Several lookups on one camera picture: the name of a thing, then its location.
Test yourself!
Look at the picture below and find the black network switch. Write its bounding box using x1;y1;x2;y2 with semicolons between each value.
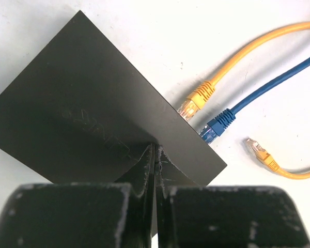
0;12;226;185

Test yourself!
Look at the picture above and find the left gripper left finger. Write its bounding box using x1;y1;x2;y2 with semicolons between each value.
0;145;155;247

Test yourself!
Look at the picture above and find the yellow ethernet cable looped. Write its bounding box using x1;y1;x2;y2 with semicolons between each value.
177;21;310;180

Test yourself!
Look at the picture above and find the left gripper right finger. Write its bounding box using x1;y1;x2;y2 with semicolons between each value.
156;146;310;247

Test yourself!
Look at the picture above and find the blue ethernet cable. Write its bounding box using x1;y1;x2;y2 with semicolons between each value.
199;50;310;145

